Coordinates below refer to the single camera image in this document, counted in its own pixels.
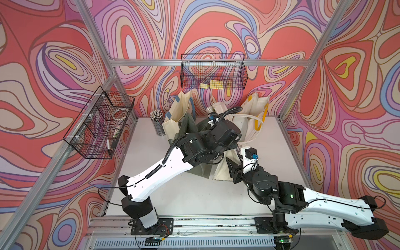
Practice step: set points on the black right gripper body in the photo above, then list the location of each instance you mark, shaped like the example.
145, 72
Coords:
248, 178

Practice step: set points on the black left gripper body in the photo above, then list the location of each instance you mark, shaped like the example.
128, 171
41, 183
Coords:
232, 144

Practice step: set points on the cream canvas bag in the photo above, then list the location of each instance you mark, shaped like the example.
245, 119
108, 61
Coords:
222, 170

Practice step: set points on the cream bag with yellow handles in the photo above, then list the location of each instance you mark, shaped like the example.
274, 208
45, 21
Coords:
251, 119

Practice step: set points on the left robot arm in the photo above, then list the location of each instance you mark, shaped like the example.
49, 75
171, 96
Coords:
186, 152

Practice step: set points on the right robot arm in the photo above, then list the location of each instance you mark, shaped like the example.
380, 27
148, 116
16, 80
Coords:
297, 207

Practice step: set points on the green canvas bag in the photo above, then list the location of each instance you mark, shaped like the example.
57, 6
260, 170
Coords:
188, 125

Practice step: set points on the yellow sticky note pad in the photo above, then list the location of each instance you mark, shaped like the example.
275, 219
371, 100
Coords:
216, 84

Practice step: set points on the clear cup of pencils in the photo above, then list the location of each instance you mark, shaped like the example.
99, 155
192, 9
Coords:
157, 119

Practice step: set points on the tape roll in basket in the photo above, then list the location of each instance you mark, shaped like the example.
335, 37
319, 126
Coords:
119, 114

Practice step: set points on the white marker in basket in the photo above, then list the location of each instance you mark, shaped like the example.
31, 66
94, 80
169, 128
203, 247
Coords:
108, 147

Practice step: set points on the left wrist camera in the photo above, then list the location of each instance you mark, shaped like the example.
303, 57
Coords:
213, 117

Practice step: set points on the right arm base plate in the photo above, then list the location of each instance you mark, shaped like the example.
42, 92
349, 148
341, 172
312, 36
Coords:
275, 224

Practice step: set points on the cream bag with blue handles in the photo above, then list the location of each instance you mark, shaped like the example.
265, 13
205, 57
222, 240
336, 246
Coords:
182, 105

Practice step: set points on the black wire basket, back wall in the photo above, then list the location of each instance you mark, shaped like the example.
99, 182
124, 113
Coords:
197, 69

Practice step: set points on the black wire basket, wall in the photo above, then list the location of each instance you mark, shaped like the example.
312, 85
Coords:
88, 133
197, 69

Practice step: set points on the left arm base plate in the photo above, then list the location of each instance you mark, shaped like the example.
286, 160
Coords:
164, 227

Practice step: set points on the black wire basket, left wall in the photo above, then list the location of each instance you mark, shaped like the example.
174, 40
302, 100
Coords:
88, 133

